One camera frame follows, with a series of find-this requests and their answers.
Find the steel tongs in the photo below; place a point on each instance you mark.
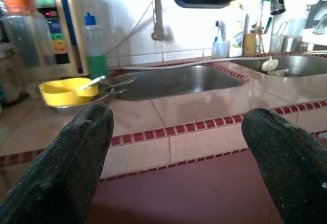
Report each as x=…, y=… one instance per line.
x=120, y=84

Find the clear pitcher with orange lid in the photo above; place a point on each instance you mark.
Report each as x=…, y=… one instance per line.
x=23, y=37

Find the clear plastic cup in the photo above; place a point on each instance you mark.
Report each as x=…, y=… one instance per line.
x=221, y=50

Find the stainless steel sink basin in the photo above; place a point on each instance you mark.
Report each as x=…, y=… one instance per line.
x=299, y=64
x=184, y=80

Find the blue and white brush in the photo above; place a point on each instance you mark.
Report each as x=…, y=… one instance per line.
x=221, y=28

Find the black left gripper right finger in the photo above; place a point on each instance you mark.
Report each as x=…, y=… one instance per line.
x=291, y=173

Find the green dish soap bottle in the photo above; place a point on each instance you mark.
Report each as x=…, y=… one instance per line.
x=95, y=55

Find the beige water ionizer machine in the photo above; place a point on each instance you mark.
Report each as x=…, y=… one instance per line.
x=64, y=29

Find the grey wall faucet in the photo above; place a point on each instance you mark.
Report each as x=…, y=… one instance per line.
x=158, y=17

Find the yellow utensil holder box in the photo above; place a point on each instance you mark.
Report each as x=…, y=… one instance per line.
x=250, y=43

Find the steel cup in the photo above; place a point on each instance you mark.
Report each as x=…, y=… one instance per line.
x=291, y=44

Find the pale scrub sponge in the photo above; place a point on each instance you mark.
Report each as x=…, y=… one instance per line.
x=268, y=65

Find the stainless steel bowl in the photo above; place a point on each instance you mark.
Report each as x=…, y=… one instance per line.
x=66, y=109

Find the yellow plastic bowl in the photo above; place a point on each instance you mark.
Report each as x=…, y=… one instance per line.
x=58, y=93

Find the white detergent jug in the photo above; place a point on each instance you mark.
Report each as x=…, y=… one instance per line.
x=237, y=34

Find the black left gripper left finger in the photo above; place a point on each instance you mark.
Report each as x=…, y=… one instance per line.
x=58, y=167

